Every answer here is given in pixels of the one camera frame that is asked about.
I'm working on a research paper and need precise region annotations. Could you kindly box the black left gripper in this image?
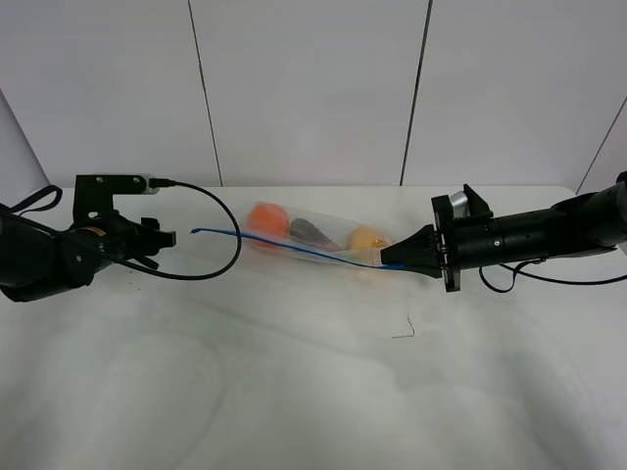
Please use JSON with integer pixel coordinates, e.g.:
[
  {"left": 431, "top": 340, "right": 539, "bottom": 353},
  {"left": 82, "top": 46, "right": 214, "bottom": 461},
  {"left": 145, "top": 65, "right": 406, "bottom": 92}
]
[{"left": 63, "top": 215, "right": 176, "bottom": 269}]

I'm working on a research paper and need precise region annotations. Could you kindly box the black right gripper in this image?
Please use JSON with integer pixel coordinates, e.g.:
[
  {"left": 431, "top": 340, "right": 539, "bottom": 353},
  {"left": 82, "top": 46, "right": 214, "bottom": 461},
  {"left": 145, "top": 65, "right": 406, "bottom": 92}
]
[{"left": 380, "top": 196, "right": 495, "bottom": 293}]

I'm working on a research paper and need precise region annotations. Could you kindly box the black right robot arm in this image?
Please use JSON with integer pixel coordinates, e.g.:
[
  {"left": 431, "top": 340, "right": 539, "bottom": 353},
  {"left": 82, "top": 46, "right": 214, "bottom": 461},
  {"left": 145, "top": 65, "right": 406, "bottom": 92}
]
[{"left": 380, "top": 173, "right": 626, "bottom": 293}]

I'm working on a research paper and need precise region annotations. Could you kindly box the clear zip bag blue seal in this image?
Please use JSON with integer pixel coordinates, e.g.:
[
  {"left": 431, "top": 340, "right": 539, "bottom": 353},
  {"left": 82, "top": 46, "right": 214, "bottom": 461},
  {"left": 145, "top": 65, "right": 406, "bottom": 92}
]
[{"left": 192, "top": 202, "right": 405, "bottom": 270}]

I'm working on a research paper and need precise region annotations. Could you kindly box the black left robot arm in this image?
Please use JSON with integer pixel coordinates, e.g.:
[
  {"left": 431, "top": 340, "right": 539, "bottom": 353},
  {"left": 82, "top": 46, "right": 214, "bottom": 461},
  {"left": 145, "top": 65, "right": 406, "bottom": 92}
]
[{"left": 1, "top": 210, "right": 176, "bottom": 303}]

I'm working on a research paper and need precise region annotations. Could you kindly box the black left camera cable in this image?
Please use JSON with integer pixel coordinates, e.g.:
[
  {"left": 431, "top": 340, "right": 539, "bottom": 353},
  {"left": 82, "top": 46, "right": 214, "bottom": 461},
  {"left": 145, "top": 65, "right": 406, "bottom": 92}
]
[{"left": 117, "top": 178, "right": 243, "bottom": 281}]

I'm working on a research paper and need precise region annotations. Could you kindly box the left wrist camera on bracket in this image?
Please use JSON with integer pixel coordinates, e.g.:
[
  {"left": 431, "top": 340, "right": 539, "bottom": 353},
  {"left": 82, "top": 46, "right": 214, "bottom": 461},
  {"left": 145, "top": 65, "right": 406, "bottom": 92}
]
[{"left": 72, "top": 174, "right": 159, "bottom": 228}]

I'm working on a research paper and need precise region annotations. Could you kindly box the yellow lemon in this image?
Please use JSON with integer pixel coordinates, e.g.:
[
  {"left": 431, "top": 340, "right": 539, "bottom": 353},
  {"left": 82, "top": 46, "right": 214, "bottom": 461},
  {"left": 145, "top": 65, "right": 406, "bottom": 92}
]
[{"left": 348, "top": 225, "right": 390, "bottom": 251}]

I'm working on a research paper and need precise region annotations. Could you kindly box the orange fruit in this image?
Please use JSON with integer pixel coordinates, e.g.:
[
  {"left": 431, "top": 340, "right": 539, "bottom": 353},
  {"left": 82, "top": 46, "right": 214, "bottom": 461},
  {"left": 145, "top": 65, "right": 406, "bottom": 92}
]
[{"left": 246, "top": 203, "right": 290, "bottom": 240}]

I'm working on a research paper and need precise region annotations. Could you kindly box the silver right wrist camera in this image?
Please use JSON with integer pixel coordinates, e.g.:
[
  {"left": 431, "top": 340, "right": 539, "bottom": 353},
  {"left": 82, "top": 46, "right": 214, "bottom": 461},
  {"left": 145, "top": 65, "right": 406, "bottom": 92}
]
[{"left": 449, "top": 184, "right": 494, "bottom": 218}]

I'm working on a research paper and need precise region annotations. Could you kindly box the purple eggplant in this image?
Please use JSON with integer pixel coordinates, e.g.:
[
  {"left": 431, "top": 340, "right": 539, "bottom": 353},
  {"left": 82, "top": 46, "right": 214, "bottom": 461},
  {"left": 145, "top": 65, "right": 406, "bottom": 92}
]
[{"left": 289, "top": 218, "right": 340, "bottom": 253}]

